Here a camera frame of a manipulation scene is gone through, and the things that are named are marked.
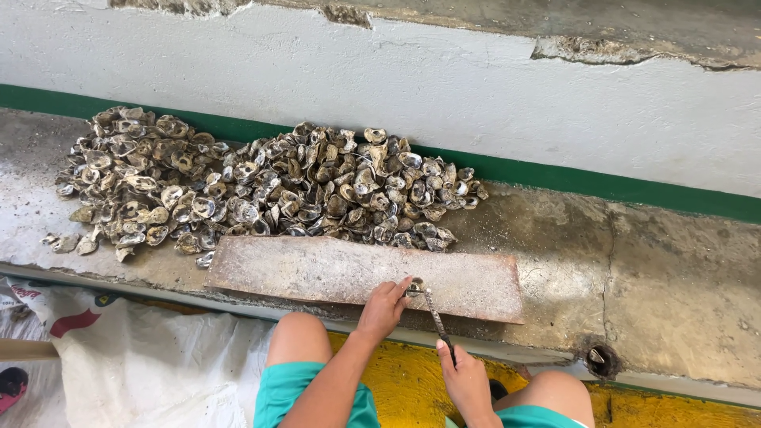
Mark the person's leg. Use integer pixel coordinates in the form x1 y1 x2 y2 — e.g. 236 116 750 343
492 371 596 428
265 311 334 368

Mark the pile of empty oyster shells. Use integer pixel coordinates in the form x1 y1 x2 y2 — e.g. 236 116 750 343
40 106 489 269

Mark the person's right leg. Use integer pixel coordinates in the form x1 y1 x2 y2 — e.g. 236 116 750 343
492 371 596 428

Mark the pink sandal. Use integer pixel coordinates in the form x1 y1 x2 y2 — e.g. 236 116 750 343
0 367 29 415

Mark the white woven sack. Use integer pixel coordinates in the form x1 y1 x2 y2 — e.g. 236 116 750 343
0 276 275 428

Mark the person's right hand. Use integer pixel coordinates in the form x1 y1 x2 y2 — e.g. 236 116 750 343
436 339 498 425

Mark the rusty shucking knife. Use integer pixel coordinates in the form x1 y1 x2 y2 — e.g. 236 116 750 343
410 288 458 367

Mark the person's left hand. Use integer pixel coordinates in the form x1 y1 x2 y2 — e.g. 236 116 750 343
356 276 414 344

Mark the person's left leg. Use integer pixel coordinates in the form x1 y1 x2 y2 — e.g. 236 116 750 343
265 311 334 368

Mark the wooden plank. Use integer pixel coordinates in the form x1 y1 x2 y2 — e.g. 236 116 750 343
0 338 61 362

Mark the wooden work board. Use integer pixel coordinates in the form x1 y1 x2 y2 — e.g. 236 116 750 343
204 235 525 325

